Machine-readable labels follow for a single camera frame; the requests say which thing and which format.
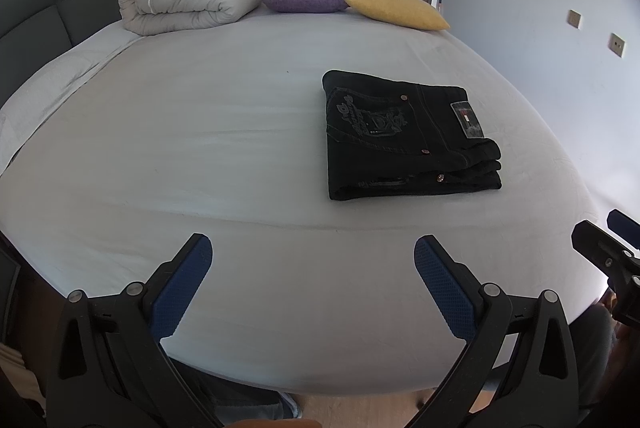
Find bed with white sheet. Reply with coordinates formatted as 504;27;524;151
0;2;608;396

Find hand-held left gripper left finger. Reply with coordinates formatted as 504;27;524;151
45;233;223;428

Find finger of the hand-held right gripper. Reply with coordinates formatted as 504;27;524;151
571;220;640;281
606;209;640;251

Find dark grey headboard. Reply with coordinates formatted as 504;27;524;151
0;0;152;109

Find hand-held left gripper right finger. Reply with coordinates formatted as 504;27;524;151
400;234;581;428

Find yellow pillow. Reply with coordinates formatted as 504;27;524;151
344;0;451;31

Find black pants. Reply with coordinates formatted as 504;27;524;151
321;69;503;201

